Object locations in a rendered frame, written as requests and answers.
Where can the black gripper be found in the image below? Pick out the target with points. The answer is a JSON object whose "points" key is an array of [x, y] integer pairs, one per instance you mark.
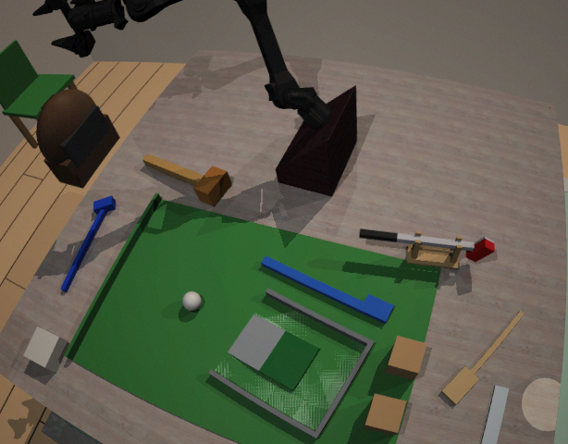
{"points": [[80, 19]]}

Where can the tan square block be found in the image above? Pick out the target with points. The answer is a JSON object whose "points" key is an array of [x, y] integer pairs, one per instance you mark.
{"points": [[385, 415], [406, 358]]}

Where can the green putting mat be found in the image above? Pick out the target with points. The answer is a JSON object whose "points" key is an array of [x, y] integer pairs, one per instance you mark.
{"points": [[145, 341]]}

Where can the white golf ball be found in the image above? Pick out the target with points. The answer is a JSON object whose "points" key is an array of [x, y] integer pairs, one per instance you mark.
{"points": [[191, 300]]}

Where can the beige cube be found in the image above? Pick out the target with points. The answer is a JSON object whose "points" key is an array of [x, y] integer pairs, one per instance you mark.
{"points": [[46, 349]]}

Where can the grey flat bar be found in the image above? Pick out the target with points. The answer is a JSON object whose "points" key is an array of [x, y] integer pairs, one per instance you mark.
{"points": [[495, 415]]}

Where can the brown wooden mallet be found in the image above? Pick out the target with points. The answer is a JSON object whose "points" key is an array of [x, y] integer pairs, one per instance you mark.
{"points": [[209, 187]]}

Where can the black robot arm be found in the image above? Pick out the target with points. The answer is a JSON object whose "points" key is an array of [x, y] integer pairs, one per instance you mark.
{"points": [[283, 90]]}

